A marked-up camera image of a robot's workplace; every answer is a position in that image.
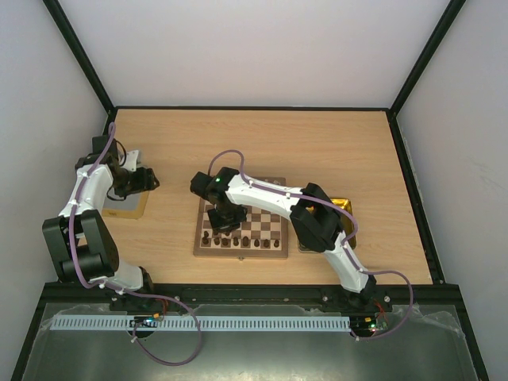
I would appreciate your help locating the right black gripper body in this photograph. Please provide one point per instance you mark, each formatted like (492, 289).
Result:
(225, 218)

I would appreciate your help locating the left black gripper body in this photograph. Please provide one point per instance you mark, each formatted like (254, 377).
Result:
(128, 184)

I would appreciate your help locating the gold tin lid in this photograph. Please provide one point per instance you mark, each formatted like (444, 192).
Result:
(132, 207)

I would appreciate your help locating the wooden chess board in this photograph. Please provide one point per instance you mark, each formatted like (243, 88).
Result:
(262, 235)

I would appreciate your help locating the gold tin with pieces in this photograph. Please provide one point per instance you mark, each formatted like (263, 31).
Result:
(345, 204)

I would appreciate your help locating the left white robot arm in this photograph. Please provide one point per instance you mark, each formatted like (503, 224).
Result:
(80, 245)

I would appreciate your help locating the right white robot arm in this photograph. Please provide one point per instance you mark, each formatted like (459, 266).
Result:
(315, 220)

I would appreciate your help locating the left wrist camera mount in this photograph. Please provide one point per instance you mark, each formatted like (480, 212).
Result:
(132, 160)

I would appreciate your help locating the black frame left post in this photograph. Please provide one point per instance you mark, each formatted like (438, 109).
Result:
(63, 24)

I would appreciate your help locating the black frame post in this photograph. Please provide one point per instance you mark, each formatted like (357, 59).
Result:
(63, 24)
(439, 32)

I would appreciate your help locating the grey slotted cable duct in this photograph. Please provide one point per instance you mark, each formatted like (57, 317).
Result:
(206, 323)

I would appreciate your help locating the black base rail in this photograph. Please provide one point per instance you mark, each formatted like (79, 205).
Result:
(326, 298)

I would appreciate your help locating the black frame right post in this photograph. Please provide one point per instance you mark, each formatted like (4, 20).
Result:
(439, 32)

